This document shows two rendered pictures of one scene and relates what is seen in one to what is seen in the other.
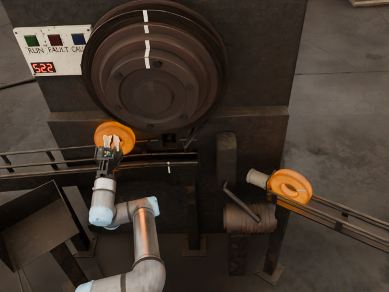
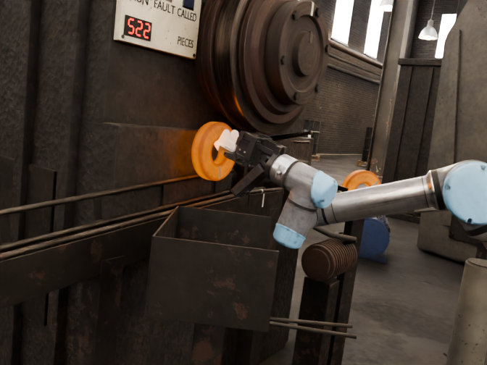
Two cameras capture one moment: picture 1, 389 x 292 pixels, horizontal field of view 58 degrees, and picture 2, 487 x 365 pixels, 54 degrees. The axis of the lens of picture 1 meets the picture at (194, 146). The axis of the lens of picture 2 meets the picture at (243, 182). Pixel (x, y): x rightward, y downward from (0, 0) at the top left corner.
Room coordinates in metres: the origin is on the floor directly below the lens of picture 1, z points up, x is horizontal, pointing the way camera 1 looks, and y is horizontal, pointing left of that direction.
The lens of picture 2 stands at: (0.27, 1.34, 0.93)
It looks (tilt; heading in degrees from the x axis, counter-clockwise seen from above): 8 degrees down; 301
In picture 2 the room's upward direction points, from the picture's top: 7 degrees clockwise
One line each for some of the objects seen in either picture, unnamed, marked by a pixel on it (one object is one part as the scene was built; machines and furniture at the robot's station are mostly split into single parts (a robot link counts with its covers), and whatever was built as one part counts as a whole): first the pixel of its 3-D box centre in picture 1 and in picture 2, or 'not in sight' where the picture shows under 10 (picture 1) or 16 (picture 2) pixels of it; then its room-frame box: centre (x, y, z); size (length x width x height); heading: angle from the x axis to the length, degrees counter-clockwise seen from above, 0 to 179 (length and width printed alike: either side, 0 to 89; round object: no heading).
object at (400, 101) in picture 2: not in sight; (432, 143); (1.28, -4.21, 0.88); 1.71 x 0.92 x 1.76; 86
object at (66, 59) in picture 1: (61, 51); (161, 12); (1.11, 0.44, 1.15); 0.26 x 0.02 x 0.18; 86
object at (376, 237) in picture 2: not in sight; (368, 232); (1.24, -2.16, 0.17); 0.57 x 0.31 x 0.34; 106
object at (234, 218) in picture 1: (246, 241); (321, 312); (0.82, -0.21, 0.27); 0.22 x 0.13 x 0.53; 86
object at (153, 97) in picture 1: (153, 93); (300, 53); (0.88, 0.11, 1.11); 0.28 x 0.06 x 0.28; 86
